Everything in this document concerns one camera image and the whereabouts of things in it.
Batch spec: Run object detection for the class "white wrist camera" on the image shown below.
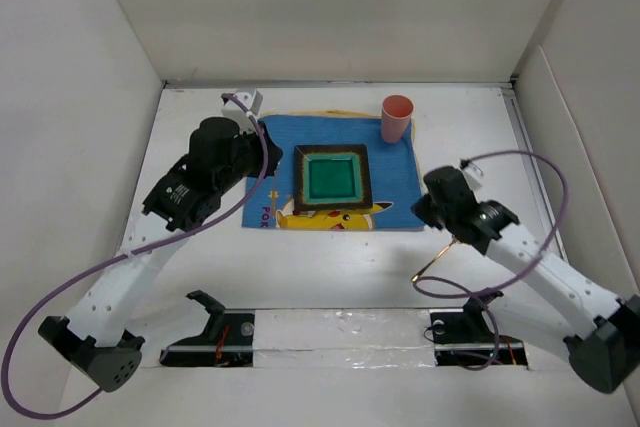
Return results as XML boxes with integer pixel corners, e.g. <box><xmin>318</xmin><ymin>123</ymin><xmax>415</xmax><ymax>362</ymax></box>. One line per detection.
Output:
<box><xmin>221</xmin><ymin>89</ymin><xmax>263</xmax><ymax>130</ymax></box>
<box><xmin>460</xmin><ymin>159</ymin><xmax>484</xmax><ymax>192</ymax></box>

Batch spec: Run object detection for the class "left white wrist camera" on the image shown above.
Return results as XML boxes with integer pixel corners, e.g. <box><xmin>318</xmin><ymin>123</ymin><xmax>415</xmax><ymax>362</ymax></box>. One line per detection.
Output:
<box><xmin>221</xmin><ymin>89</ymin><xmax>263</xmax><ymax>130</ymax></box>

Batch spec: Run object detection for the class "gold spoon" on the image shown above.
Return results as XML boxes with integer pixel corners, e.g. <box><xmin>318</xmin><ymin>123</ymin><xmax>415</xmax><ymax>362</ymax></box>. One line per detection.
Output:
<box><xmin>411</xmin><ymin>238</ymin><xmax>461</xmax><ymax>283</ymax></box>

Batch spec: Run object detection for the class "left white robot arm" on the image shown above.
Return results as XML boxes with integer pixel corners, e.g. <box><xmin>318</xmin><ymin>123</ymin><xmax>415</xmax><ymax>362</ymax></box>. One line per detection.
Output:
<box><xmin>38</xmin><ymin>117</ymin><xmax>283</xmax><ymax>392</ymax></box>

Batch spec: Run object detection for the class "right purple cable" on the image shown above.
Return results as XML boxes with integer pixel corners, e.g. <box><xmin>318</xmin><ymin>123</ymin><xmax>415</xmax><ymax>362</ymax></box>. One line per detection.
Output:
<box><xmin>412</xmin><ymin>149</ymin><xmax>571</xmax><ymax>368</ymax></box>

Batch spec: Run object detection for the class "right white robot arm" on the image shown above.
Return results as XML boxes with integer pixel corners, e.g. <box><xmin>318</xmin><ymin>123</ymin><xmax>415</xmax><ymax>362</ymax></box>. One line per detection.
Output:
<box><xmin>412</xmin><ymin>166</ymin><xmax>639</xmax><ymax>394</ymax></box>

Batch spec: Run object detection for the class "square green ceramic plate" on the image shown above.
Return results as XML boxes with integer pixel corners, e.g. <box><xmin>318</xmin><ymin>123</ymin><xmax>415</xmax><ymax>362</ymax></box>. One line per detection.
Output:
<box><xmin>293</xmin><ymin>144</ymin><xmax>373</xmax><ymax>211</ymax></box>

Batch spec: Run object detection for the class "gold fork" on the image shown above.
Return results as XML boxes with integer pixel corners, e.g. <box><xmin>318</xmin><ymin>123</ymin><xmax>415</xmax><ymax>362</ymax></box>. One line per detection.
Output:
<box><xmin>270</xmin><ymin>173</ymin><xmax>279</xmax><ymax>204</ymax></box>

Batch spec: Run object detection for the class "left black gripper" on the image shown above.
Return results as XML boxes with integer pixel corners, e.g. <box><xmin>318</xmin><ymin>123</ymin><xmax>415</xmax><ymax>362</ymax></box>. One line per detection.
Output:
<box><xmin>215</xmin><ymin>120</ymin><xmax>283</xmax><ymax>195</ymax></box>

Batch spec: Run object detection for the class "pink plastic cup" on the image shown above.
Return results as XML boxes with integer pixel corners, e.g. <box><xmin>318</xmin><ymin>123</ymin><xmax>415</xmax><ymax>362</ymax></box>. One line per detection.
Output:
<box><xmin>380</xmin><ymin>95</ymin><xmax>414</xmax><ymax>144</ymax></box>

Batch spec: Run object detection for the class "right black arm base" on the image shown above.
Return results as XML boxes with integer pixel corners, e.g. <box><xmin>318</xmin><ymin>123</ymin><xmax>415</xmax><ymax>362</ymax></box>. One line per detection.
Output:
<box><xmin>423</xmin><ymin>294</ymin><xmax>528</xmax><ymax>371</ymax></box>

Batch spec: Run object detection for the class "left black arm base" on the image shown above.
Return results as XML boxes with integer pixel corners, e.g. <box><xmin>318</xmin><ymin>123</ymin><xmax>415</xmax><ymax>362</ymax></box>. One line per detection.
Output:
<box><xmin>158</xmin><ymin>290</ymin><xmax>256</xmax><ymax>368</ymax></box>

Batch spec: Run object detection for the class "blue and yellow cloth placemat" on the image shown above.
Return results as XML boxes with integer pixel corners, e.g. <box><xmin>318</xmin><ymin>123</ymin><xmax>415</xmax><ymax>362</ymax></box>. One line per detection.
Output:
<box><xmin>242</xmin><ymin>115</ymin><xmax>422</xmax><ymax>231</ymax></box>

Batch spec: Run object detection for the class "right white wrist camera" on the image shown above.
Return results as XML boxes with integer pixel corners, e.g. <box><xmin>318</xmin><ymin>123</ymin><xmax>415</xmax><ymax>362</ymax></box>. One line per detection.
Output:
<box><xmin>460</xmin><ymin>159</ymin><xmax>484</xmax><ymax>192</ymax></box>

